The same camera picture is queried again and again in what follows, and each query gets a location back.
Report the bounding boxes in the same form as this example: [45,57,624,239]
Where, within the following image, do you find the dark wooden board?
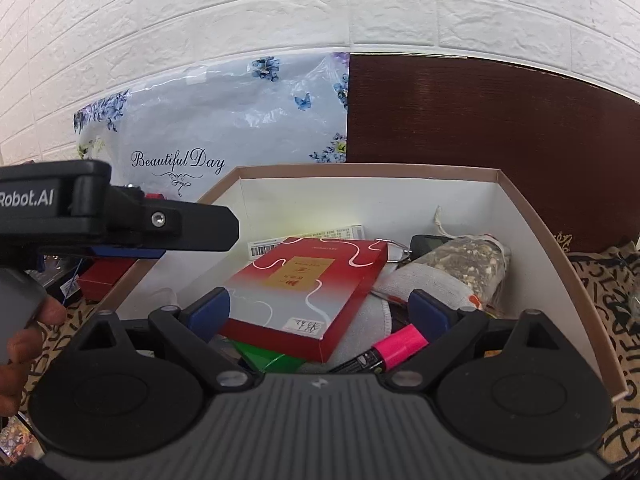
[345,52,640,256]

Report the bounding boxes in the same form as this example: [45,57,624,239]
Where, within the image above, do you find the mesh herb sachet pouch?
[375,205,512,311]

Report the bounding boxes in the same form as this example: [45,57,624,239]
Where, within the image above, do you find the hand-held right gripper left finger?
[67,287,261,393]

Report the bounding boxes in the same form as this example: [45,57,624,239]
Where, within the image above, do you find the red patterned box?
[220,237,388,363]

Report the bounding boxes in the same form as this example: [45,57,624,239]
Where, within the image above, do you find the brown cardboard box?
[95,162,628,403]

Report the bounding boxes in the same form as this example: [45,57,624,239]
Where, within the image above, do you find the green box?
[230,340,306,373]

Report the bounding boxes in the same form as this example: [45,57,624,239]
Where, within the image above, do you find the person's left hand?
[0,297,67,417]

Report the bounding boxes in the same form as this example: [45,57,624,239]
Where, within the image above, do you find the letter print tablecloth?
[0,240,640,480]

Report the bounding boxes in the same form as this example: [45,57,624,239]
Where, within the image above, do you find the black key fob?
[375,234,451,263]

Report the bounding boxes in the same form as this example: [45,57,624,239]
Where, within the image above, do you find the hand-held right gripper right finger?
[382,289,566,391]

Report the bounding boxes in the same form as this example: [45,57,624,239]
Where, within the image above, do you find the floral plastic bag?
[74,52,349,206]

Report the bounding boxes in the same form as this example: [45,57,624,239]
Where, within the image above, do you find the white towel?
[330,292,396,368]

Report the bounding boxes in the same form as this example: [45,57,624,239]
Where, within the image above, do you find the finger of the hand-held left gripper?
[90,185,240,261]

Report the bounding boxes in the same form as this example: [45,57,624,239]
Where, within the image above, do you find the pink marker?
[327,324,430,375]

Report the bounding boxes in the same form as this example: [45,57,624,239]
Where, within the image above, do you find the white barcode box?
[247,225,365,261]

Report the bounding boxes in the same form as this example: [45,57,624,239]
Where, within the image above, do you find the small red box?
[77,257,136,303]

